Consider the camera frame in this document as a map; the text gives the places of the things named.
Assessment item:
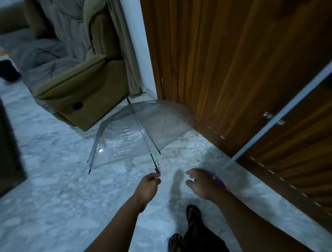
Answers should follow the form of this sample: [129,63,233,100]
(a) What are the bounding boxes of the person's left hand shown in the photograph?
[135,172,162,213]

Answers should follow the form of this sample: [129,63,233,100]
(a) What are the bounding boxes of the person's right hand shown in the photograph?
[185,168,229,202]

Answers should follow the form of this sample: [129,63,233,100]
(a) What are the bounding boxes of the clear transparent umbrella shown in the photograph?
[87,97,195,175]

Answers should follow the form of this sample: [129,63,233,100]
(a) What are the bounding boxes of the person's left forearm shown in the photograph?
[84,193,150,252]

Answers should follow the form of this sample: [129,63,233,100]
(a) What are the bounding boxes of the person's right forearm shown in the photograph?
[211,191,314,252]

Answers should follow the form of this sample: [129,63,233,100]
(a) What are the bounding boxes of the person's black sandal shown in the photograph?
[186,204,203,229]
[168,233,184,252]

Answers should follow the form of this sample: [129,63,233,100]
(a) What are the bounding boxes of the person's black trousers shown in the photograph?
[183,222,230,252]

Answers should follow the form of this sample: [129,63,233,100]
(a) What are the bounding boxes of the purple plastic item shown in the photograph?
[200,169,228,192]

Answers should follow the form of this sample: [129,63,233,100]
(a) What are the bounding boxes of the brown wooden door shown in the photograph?
[237,75,332,234]
[140,0,332,167]

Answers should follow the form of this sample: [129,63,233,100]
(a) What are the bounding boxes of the olive green armchair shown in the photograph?
[22,0,130,132]

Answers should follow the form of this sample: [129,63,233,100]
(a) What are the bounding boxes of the dark furniture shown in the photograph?
[0,98,28,198]

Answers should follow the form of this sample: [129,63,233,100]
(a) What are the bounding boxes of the grey blanket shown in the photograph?
[0,0,95,90]

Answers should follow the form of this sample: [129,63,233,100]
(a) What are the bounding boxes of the metal door handle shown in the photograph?
[263,111,286,126]

